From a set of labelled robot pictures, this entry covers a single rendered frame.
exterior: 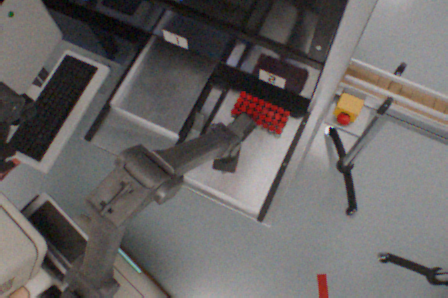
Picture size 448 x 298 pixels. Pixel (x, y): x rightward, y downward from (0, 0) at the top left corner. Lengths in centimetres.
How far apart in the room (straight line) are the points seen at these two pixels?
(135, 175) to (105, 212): 8
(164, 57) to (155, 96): 15
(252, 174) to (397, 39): 162
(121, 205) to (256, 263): 160
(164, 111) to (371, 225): 129
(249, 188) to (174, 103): 39
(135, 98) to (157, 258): 99
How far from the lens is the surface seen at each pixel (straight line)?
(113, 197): 78
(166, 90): 161
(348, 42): 116
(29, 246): 108
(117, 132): 158
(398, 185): 252
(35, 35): 176
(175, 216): 237
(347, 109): 144
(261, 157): 150
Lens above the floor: 231
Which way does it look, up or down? 70 degrees down
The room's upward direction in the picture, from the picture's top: 3 degrees counter-clockwise
